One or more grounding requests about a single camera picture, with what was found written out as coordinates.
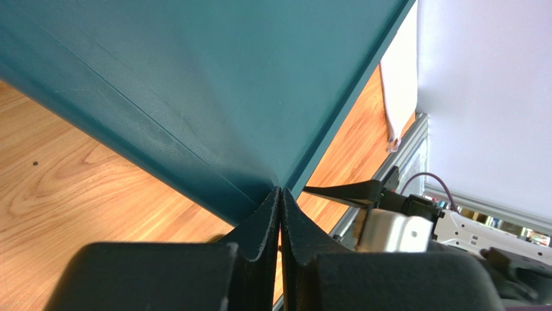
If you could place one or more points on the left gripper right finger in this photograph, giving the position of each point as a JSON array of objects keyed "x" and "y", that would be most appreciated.
[{"x": 321, "y": 274}]

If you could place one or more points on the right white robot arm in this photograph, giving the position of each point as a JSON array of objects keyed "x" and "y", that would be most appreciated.
[{"x": 522, "y": 270}]

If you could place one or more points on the teal drawer organizer box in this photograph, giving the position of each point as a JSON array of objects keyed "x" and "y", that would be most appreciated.
[{"x": 221, "y": 100}]

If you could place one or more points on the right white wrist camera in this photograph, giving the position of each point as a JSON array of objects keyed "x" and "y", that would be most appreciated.
[{"x": 390, "y": 232}]

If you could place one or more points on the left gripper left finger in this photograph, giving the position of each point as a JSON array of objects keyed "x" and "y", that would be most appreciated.
[{"x": 237, "y": 272}]

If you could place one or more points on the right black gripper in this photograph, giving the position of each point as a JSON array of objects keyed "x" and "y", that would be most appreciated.
[{"x": 366, "y": 193}]

